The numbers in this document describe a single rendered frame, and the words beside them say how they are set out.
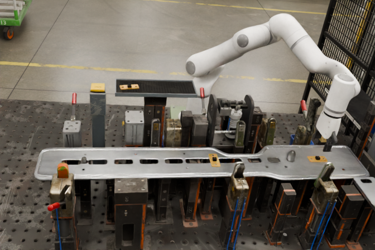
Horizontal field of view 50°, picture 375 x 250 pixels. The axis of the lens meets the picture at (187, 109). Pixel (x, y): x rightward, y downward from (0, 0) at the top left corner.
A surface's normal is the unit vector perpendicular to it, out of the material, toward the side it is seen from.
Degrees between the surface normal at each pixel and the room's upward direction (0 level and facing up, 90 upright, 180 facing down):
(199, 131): 90
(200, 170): 0
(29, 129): 0
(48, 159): 0
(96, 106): 90
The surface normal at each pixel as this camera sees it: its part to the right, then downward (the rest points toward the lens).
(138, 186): 0.10, -0.85
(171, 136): 0.14, 0.53
